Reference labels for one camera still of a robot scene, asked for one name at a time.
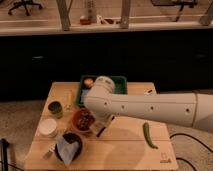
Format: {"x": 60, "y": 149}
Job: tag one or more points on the orange fruit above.
{"x": 88, "y": 82}

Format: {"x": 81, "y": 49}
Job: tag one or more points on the orange bowl with dark items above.
{"x": 81, "y": 120}

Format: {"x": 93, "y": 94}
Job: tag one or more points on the green chili pepper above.
{"x": 146, "y": 132}

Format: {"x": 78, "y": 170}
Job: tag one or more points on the black stand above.
{"x": 3, "y": 152}

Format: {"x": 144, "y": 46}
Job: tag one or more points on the wooden stick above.
{"x": 69, "y": 100}

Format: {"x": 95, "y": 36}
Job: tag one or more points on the red bowl on shelf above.
{"x": 84, "y": 21}

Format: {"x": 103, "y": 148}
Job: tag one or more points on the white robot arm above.
{"x": 184, "y": 109}

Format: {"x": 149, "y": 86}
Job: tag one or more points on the white crumpled cloth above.
{"x": 67, "y": 147}

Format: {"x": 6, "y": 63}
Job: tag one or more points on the white paper cup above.
{"x": 48, "y": 127}

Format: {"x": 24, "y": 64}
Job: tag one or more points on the grey sponge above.
{"x": 83, "y": 94}

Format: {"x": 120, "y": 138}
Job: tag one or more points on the wooden block eraser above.
{"x": 97, "y": 128}

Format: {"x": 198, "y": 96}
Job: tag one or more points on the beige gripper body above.
{"x": 105, "y": 122}

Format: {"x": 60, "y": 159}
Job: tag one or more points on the green plastic tray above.
{"x": 120, "y": 86}

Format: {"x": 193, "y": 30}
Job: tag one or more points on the green can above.
{"x": 55, "y": 108}

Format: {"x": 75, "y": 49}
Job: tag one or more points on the small metal clip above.
{"x": 49, "y": 152}

